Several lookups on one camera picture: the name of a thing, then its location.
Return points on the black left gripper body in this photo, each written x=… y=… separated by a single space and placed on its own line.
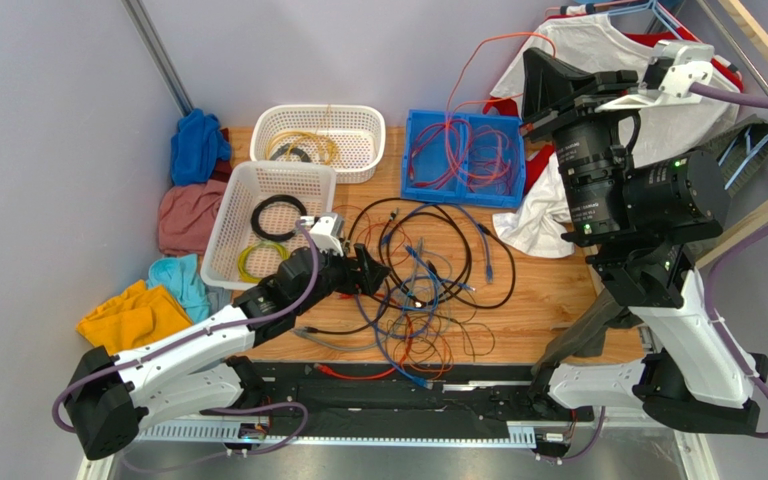
x=353 y=281

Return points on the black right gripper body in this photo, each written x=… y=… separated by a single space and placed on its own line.
x=579 y=106

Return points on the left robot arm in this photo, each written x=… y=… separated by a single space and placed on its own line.
x=112 y=398

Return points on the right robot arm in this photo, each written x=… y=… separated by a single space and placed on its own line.
x=639 y=221

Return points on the white t-shirt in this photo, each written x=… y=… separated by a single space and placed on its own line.
x=592 y=43

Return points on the white rectangular basket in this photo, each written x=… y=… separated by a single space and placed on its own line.
x=236 y=258

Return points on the blue divided bin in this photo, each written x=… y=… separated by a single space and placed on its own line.
x=466 y=159

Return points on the white oval basket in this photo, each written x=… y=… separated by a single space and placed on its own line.
x=350 y=139

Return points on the grey cloth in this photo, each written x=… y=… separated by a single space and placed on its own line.
x=218 y=297

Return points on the black coil in oval basket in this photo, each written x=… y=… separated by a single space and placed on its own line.
x=288 y=152

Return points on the cyan cloth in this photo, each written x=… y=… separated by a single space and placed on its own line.
x=179 y=276

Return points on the pink cloth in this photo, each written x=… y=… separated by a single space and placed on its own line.
x=186 y=217

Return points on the olive green garment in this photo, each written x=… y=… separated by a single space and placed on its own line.
x=741 y=151

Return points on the blue cloth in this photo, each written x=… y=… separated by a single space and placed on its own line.
x=196 y=148

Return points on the yellow cloth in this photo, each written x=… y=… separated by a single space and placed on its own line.
x=137 y=317

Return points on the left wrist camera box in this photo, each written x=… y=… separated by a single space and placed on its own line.
x=326 y=231

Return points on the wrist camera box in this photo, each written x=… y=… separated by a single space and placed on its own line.
x=674 y=67
x=326 y=231

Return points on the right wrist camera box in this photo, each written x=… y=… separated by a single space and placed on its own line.
x=674 y=67

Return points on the wooden clothes rack frame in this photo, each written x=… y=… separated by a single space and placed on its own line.
x=749 y=41

